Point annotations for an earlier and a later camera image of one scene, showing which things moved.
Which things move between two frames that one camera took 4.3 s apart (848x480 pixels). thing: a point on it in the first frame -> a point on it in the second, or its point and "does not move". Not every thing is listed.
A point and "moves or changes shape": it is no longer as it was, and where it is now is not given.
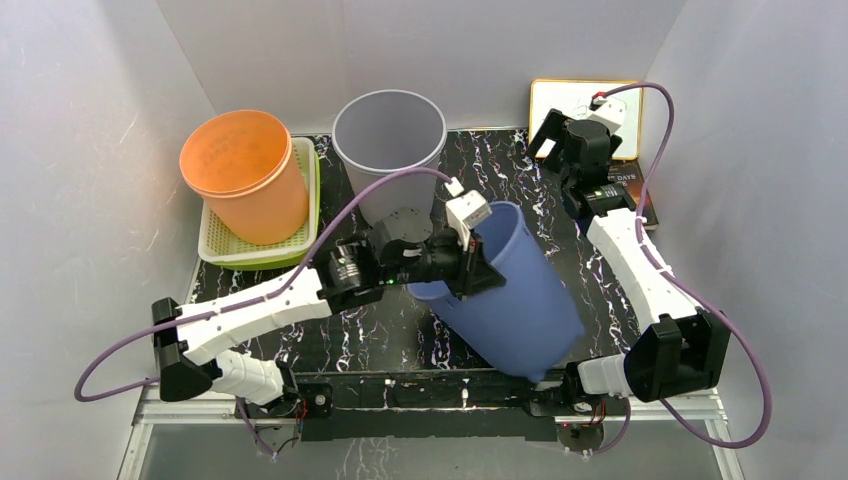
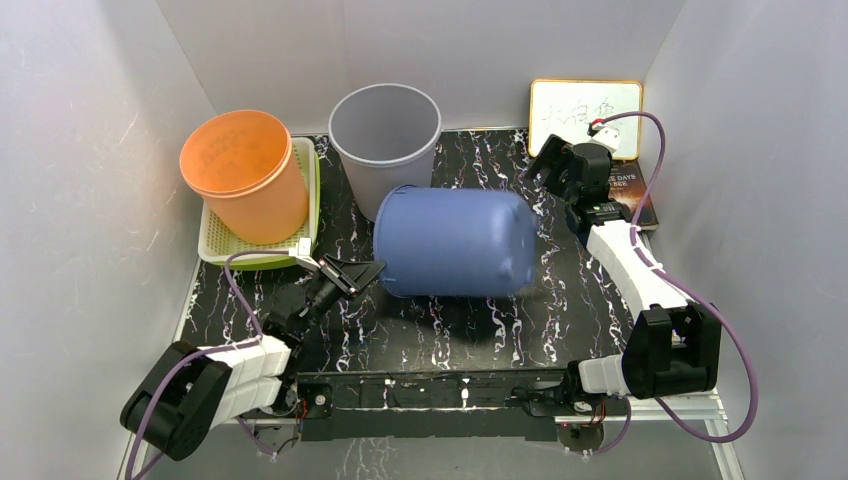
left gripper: x=481 y=274 -> x=348 y=277
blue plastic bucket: x=522 y=326 moves or changes shape
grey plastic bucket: x=383 y=132 does not move
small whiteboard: x=574 y=97 does not move
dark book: x=627 y=173 does not move
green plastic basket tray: x=223 y=250 does not move
